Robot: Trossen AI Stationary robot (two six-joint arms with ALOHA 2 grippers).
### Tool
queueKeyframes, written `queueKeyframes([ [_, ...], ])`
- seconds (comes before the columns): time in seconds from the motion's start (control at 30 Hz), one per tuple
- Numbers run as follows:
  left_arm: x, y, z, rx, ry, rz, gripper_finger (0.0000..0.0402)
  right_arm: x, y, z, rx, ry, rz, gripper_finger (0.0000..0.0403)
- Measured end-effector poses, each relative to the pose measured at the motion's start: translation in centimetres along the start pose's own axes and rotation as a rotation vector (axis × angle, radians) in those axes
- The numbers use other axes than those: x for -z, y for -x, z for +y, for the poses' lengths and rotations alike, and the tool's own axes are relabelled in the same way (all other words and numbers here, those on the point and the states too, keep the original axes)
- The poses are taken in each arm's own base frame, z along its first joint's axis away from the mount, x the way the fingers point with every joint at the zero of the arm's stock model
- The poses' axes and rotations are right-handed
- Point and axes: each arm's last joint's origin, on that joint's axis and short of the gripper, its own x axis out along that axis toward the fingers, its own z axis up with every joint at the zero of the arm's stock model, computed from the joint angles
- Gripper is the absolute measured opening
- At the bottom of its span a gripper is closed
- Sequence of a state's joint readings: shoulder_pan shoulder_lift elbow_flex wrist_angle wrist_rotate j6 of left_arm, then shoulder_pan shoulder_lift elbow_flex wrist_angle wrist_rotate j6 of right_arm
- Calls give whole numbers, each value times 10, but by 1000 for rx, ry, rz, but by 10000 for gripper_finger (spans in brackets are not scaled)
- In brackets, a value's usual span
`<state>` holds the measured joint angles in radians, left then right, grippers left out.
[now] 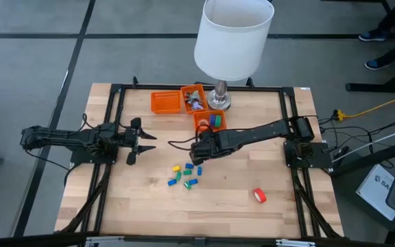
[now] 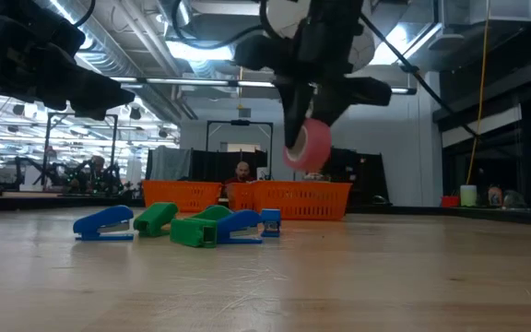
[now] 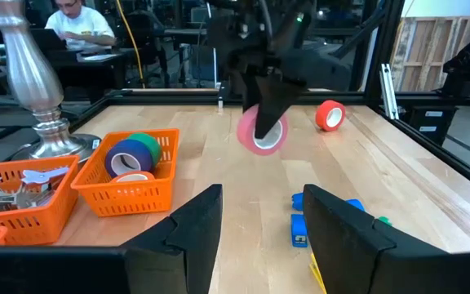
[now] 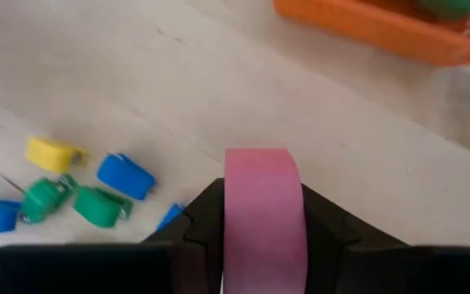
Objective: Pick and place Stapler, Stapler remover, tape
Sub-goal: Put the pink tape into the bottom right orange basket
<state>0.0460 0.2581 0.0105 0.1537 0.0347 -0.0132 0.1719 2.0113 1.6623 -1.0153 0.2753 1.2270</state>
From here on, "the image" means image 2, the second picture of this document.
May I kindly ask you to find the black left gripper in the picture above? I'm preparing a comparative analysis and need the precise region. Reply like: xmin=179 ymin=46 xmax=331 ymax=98
xmin=0 ymin=0 xmax=136 ymax=131

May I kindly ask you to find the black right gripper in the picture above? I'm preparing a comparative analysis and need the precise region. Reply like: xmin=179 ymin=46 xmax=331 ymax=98
xmin=274 ymin=22 xmax=394 ymax=149

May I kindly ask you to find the pink tape roll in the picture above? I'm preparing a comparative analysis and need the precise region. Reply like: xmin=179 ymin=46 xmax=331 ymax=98
xmin=282 ymin=118 xmax=333 ymax=174

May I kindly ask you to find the orange plastic basket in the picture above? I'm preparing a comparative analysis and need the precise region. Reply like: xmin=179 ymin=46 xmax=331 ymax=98
xmin=226 ymin=182 xmax=260 ymax=212
xmin=252 ymin=180 xmax=353 ymax=221
xmin=141 ymin=180 xmax=224 ymax=213

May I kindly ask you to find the blue stapler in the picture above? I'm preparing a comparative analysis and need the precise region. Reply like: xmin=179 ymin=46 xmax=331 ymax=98
xmin=72 ymin=205 xmax=136 ymax=243
xmin=216 ymin=209 xmax=264 ymax=245
xmin=260 ymin=208 xmax=283 ymax=239

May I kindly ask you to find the green stapler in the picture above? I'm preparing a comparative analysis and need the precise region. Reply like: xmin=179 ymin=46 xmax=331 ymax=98
xmin=191 ymin=205 xmax=233 ymax=221
xmin=170 ymin=217 xmax=218 ymax=249
xmin=133 ymin=201 xmax=180 ymax=239

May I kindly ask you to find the person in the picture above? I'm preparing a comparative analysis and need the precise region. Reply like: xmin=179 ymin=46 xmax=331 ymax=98
xmin=86 ymin=155 xmax=111 ymax=193
xmin=223 ymin=160 xmax=258 ymax=185

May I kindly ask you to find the black cabinet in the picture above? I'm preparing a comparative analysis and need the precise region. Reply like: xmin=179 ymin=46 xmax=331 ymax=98
xmin=329 ymin=147 xmax=389 ymax=207

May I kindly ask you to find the white shade table lamp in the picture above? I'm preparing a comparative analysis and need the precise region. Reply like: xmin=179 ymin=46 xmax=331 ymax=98
xmin=259 ymin=0 xmax=377 ymax=183

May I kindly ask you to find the grey cloth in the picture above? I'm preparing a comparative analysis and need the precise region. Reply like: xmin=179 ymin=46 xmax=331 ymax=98
xmin=147 ymin=146 xmax=194 ymax=181

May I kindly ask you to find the long ceiling light strip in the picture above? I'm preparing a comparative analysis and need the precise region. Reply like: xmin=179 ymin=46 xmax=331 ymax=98
xmin=111 ymin=77 xmax=418 ymax=96

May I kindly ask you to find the black curtain panel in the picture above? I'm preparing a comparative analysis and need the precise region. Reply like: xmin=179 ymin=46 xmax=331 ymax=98
xmin=190 ymin=148 xmax=269 ymax=182

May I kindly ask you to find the pale green container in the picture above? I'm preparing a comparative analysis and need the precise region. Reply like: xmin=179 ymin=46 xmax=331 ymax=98
xmin=459 ymin=184 xmax=478 ymax=208

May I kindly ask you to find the brown bottle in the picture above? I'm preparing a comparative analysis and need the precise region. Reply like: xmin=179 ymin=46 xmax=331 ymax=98
xmin=487 ymin=184 xmax=504 ymax=208

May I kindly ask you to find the large silver ceiling duct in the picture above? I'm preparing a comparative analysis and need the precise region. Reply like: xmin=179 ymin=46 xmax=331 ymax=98
xmin=34 ymin=0 xmax=188 ymax=124

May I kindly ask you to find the black metal gantry frame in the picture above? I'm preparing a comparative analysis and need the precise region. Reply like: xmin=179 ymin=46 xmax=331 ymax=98
xmin=204 ymin=118 xmax=275 ymax=182
xmin=41 ymin=112 xmax=120 ymax=193

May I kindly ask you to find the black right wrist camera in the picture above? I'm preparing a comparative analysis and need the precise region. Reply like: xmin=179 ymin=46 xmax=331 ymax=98
xmin=233 ymin=34 xmax=294 ymax=78

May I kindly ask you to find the black left camera cable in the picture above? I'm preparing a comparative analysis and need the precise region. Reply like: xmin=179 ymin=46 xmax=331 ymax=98
xmin=74 ymin=0 xmax=95 ymax=27

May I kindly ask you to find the thin black cable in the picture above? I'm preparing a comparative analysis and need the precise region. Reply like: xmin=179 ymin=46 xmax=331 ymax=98
xmin=360 ymin=11 xmax=481 ymax=139

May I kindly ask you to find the round silver ceiling duct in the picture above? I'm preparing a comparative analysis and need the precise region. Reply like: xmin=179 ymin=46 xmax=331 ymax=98
xmin=156 ymin=0 xmax=194 ymax=28

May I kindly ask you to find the yellow power cable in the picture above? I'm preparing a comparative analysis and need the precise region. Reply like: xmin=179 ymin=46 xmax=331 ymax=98
xmin=466 ymin=0 xmax=492 ymax=185

